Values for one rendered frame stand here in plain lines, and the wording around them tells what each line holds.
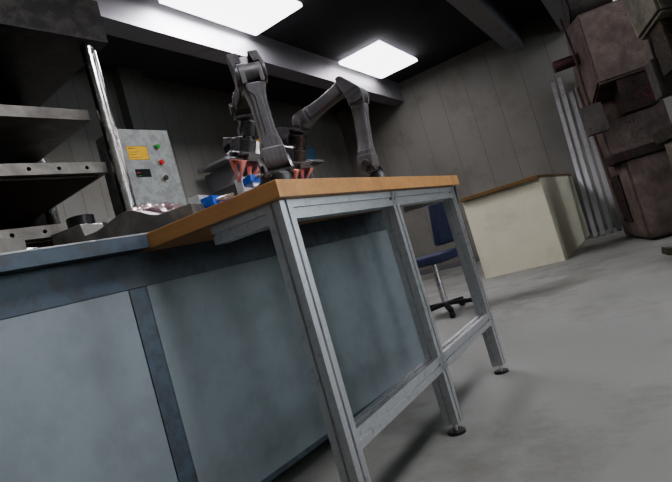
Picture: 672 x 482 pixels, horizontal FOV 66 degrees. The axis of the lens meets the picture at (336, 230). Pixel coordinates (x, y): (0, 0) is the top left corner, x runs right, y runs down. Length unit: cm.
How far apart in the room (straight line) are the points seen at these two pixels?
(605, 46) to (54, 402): 508
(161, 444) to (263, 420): 33
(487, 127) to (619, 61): 312
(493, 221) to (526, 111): 290
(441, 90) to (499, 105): 93
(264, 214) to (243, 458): 72
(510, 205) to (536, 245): 46
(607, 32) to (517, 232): 197
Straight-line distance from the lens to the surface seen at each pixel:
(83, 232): 169
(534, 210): 545
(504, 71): 825
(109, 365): 135
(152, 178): 265
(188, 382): 146
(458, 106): 837
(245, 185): 176
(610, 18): 557
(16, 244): 148
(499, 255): 557
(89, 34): 262
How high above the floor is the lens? 60
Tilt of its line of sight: 3 degrees up
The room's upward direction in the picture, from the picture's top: 16 degrees counter-clockwise
